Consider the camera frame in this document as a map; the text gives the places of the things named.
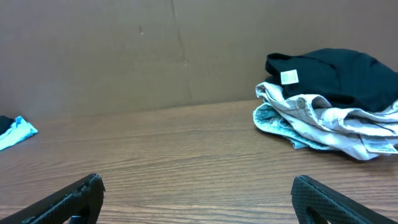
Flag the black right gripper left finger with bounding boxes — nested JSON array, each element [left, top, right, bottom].
[[1, 174, 105, 224]]

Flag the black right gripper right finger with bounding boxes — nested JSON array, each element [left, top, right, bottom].
[[291, 175, 397, 224]]

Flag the beige crumpled shorts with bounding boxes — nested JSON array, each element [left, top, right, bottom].
[[256, 82, 397, 161]]

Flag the light blue t-shirt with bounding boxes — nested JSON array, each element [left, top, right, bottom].
[[1, 116, 38, 150]]

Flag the grey patterned cloth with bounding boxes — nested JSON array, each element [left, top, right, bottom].
[[252, 102, 333, 151]]

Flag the dark navy folded garment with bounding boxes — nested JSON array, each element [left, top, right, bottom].
[[265, 49, 397, 112]]

